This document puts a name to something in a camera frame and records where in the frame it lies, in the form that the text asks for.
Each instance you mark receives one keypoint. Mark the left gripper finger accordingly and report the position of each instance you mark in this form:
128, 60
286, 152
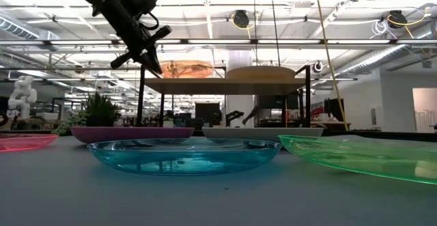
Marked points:
147, 60
155, 60

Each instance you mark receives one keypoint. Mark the orange transparent plastic plate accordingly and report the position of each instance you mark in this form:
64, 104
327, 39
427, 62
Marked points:
187, 69

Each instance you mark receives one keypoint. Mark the purple matte plate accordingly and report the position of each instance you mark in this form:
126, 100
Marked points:
129, 134

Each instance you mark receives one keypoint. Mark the cream matte plate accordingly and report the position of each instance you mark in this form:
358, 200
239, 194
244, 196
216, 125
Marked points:
261, 72

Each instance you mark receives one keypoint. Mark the blue transparent plastic plate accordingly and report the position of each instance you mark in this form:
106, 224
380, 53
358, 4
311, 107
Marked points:
184, 157

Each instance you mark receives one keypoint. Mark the white matte plate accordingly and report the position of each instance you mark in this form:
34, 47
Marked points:
263, 132

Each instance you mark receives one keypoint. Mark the red transparent plastic plate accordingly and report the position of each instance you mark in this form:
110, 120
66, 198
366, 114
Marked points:
24, 141

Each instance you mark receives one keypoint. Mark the green transparent plastic plate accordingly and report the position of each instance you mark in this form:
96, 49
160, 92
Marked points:
368, 157

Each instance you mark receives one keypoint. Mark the green succulent plant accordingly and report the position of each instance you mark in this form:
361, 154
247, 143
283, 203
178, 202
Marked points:
99, 111

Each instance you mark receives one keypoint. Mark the white building column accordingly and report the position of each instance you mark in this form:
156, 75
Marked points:
240, 110

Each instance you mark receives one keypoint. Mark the wooden shelf black metal frame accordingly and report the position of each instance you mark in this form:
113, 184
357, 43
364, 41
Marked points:
222, 86

